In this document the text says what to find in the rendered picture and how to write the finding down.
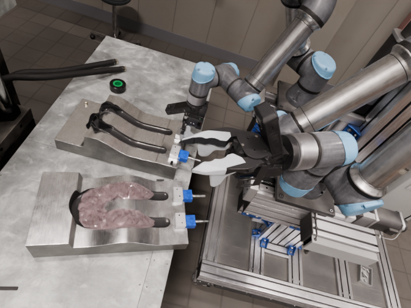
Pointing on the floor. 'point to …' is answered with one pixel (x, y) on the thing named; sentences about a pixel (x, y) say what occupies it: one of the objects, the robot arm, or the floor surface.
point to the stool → (114, 21)
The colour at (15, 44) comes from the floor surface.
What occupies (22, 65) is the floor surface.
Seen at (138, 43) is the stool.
